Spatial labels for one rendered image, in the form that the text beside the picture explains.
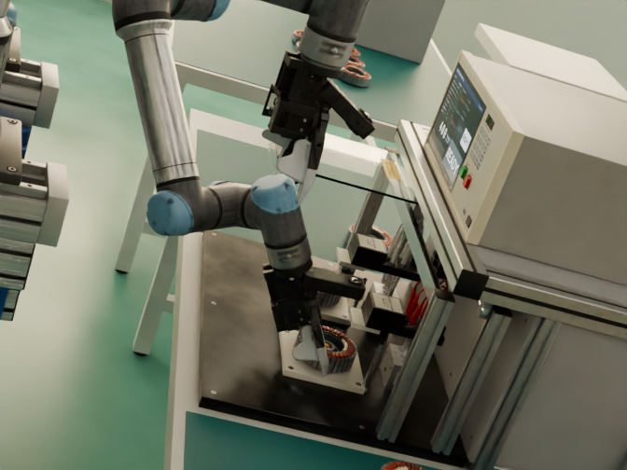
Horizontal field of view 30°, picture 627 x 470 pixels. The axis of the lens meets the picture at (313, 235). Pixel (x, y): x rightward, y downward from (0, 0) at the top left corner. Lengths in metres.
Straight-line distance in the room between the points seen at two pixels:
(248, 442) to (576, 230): 0.64
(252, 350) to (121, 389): 1.24
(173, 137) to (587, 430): 0.85
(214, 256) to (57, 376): 1.01
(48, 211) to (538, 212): 0.79
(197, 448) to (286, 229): 0.39
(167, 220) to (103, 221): 2.27
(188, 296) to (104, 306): 1.42
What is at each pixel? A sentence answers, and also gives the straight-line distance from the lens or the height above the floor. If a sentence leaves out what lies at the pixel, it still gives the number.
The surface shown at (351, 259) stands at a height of 0.89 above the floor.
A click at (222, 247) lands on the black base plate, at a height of 0.77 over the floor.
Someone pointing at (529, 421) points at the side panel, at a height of 0.87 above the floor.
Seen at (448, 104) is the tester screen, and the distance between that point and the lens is 2.25.
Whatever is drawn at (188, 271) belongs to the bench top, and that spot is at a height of 0.75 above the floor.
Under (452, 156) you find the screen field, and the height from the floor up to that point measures 1.17.
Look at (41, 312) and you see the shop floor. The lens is 3.54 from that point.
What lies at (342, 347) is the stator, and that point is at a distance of 2.13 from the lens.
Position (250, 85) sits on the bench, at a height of 0.75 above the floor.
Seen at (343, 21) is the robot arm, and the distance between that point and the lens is 1.68.
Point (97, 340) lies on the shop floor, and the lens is 3.48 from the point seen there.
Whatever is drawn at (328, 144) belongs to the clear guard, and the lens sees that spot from 2.30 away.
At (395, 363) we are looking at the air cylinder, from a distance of 2.11.
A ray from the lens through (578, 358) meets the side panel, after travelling 1.97.
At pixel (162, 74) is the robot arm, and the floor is 1.20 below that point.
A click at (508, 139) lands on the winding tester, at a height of 1.30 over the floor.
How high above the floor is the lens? 1.80
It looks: 23 degrees down
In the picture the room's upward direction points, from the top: 20 degrees clockwise
